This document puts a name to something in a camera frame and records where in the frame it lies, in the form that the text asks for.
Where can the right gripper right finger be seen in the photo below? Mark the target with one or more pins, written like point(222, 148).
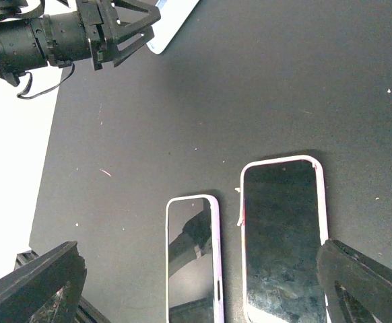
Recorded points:
point(357, 288)

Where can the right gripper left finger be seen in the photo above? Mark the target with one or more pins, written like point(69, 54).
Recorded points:
point(24, 291)

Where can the lilac phone case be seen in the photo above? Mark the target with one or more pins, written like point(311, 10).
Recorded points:
point(216, 254)

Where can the black phone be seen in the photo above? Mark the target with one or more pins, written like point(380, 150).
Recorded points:
point(190, 261)

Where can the pink phone case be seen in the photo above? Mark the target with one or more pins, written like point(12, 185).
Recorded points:
point(283, 235)

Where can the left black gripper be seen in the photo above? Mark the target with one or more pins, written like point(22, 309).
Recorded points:
point(127, 22)

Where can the light blue phone case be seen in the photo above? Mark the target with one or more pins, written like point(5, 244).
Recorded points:
point(173, 15)

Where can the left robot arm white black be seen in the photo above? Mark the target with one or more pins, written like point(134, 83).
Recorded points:
point(32, 40)

